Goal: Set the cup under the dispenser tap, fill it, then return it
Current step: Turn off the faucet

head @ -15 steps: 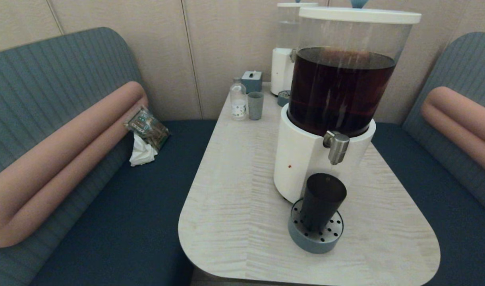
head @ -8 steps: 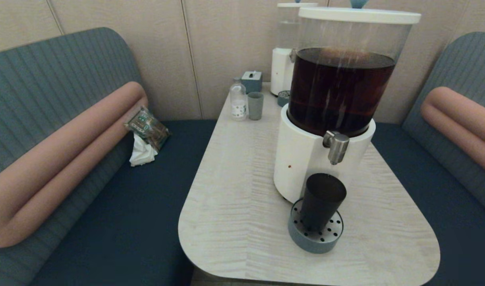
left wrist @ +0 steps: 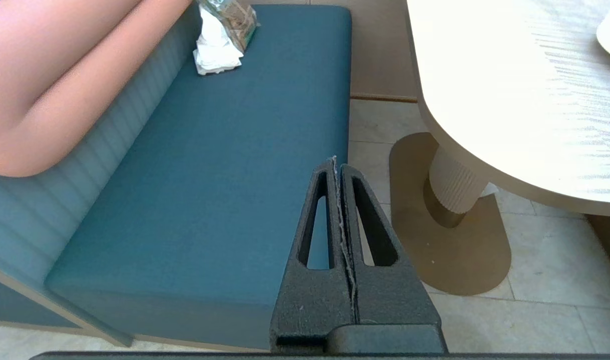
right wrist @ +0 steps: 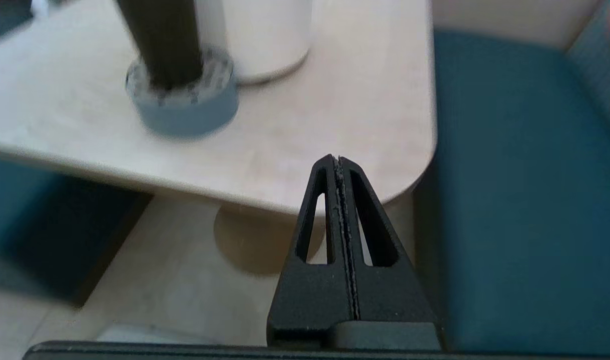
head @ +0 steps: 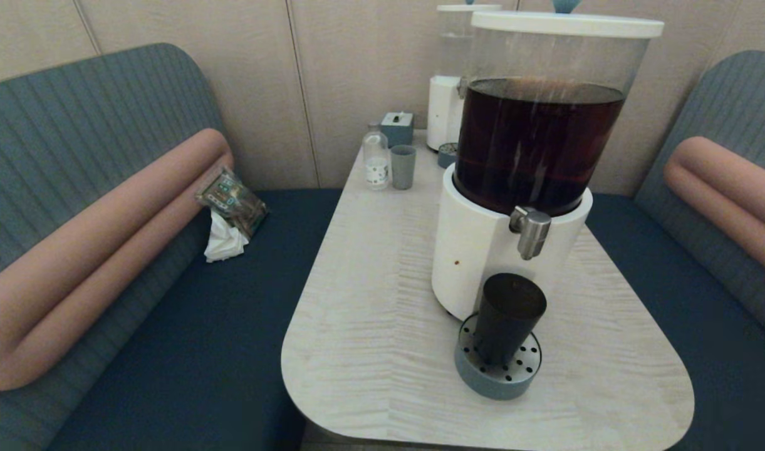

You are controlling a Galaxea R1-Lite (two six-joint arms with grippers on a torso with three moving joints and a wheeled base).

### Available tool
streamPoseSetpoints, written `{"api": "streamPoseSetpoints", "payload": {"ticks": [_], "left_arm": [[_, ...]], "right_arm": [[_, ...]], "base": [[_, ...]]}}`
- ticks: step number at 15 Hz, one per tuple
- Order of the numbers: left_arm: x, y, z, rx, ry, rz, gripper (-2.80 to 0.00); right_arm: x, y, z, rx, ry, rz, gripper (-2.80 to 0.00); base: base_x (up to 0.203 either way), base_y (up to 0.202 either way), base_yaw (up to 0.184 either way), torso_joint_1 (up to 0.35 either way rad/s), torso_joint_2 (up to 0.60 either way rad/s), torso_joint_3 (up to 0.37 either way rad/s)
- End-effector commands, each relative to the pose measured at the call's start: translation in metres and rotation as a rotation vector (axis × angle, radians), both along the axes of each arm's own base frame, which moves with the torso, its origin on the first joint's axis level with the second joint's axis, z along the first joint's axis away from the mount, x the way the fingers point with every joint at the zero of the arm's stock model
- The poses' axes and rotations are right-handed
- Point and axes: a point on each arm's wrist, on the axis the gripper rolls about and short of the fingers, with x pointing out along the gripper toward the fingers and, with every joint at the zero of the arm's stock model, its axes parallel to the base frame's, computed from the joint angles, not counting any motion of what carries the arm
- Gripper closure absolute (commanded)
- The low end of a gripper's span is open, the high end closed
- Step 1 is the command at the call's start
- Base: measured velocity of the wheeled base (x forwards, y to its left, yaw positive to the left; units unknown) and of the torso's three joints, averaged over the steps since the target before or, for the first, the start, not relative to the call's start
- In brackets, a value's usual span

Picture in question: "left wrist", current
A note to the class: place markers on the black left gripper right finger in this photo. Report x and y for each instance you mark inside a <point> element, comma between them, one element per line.
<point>389,295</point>

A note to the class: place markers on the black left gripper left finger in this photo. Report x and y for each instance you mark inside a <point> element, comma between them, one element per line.
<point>309,300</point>

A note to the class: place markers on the teal upholstered booth sofa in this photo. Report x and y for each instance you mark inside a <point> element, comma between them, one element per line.
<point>210,175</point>

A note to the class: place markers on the white crumpled tissue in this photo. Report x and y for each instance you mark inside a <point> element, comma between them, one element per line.
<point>215,50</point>

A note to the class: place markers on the green snack packet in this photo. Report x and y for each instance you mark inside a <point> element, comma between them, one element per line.
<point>237,21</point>

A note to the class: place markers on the pink cylindrical bolster cushion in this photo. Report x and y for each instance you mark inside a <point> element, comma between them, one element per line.
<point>60,75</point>

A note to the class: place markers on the tan table base plate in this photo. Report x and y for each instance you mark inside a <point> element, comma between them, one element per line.
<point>459,255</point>

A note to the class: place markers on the ribbed white table pedestal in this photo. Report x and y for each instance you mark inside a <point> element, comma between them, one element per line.
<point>453,182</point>

